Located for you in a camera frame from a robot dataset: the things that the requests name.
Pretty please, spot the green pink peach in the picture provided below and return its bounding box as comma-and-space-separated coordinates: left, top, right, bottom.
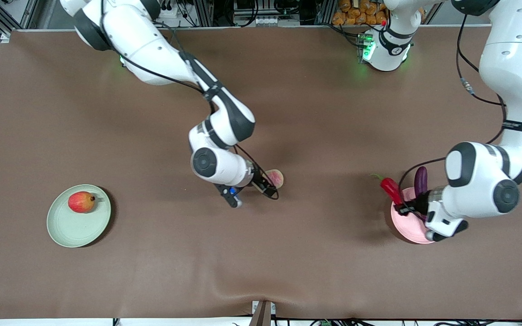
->
265, 169, 285, 189

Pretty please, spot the red chili pepper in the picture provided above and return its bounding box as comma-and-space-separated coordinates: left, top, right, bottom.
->
371, 173, 405, 207

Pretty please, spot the purple eggplant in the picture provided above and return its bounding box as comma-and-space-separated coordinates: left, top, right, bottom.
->
414, 166, 429, 200

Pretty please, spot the red apple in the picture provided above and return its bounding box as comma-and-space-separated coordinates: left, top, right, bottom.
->
68, 191, 96, 214

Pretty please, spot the pink plate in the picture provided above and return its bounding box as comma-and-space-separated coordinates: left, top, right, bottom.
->
390, 187, 438, 245

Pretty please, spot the brown table mat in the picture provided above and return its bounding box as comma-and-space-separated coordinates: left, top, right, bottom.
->
0, 25, 522, 320

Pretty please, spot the white power strip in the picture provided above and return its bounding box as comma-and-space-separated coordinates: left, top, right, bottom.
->
159, 4, 184, 19

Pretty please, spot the light green plate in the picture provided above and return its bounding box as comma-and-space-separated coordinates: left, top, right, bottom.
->
46, 184, 112, 248

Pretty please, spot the orange toy bread pile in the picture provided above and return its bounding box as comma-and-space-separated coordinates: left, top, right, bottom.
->
332, 0, 389, 26

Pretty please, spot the metal table clamp bracket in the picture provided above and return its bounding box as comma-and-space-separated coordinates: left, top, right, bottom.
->
250, 300, 276, 326

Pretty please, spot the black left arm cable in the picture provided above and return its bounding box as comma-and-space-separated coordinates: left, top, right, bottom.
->
397, 14, 522, 202

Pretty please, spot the aluminium frame post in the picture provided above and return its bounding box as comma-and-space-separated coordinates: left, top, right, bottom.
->
315, 0, 336, 25
193, 0, 214, 27
0, 0, 39, 39

